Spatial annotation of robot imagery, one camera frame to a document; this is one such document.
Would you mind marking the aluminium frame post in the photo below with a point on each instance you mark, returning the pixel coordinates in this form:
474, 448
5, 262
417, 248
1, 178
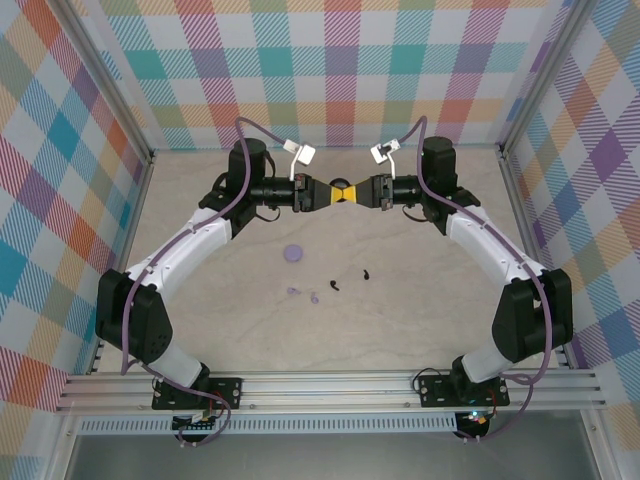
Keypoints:
108, 75
546, 75

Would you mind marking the purple earbud charging case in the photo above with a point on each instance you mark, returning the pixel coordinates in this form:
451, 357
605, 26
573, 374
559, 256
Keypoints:
293, 252

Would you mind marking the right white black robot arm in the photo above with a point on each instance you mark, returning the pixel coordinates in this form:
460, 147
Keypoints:
525, 325

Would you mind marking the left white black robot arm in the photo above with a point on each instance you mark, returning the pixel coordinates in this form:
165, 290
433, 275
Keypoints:
145, 320

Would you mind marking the aluminium side rail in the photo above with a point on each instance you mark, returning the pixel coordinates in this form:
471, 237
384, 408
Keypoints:
522, 225
134, 225

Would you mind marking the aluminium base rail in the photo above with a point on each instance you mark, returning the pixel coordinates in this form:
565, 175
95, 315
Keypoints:
325, 392

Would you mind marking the grey metal panel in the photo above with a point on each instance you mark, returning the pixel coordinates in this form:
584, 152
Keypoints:
325, 460

